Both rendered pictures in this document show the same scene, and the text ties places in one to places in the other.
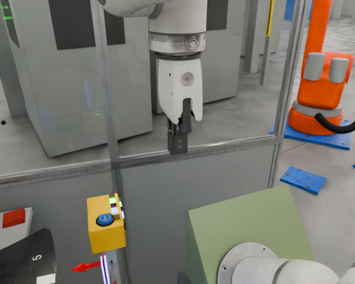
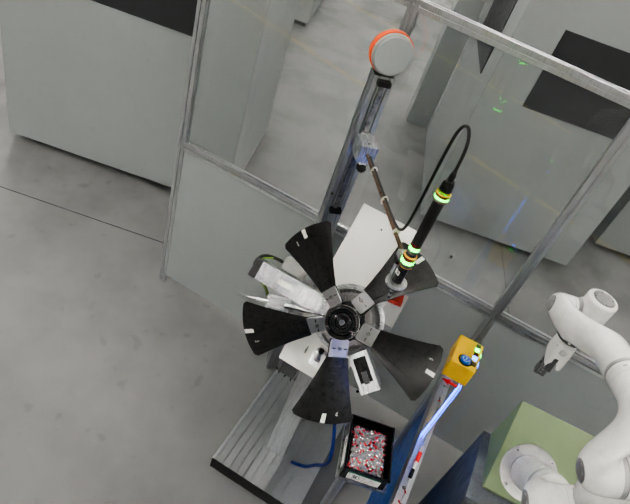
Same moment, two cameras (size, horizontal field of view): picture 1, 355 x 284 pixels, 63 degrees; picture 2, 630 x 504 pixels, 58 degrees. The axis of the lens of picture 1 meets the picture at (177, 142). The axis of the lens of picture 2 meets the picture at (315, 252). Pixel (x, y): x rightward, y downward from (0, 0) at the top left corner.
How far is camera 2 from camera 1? 138 cm
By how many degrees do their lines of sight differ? 28
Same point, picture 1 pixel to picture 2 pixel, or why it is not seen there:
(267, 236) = (562, 460)
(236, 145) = not seen: hidden behind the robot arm
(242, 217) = (555, 435)
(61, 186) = (440, 297)
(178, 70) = (561, 347)
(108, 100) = (529, 267)
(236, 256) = (530, 450)
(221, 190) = (574, 409)
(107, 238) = (458, 372)
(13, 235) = (389, 311)
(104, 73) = (542, 248)
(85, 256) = not seen: hidden behind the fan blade
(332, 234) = not seen: outside the picture
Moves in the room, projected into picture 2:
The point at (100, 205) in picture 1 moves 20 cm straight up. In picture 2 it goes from (467, 347) to (491, 314)
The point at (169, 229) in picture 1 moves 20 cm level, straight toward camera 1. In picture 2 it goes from (496, 400) to (478, 423)
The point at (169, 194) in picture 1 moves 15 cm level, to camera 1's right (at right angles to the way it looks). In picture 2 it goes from (521, 371) to (548, 394)
